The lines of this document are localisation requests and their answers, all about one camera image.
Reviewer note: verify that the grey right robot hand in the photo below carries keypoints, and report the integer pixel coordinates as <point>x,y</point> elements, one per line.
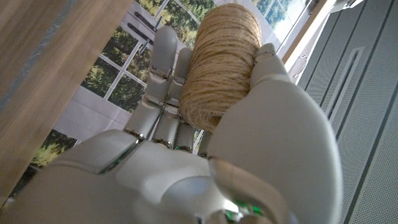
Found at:
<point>273,140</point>

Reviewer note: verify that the jute twine spool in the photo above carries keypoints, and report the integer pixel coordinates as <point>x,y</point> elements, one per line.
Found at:
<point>220,65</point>

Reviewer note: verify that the wooden strip clip hanger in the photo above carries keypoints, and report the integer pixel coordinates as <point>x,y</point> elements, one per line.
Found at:
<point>305,26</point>

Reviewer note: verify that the grey tape outline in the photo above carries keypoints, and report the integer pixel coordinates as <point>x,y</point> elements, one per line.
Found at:
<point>37,53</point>

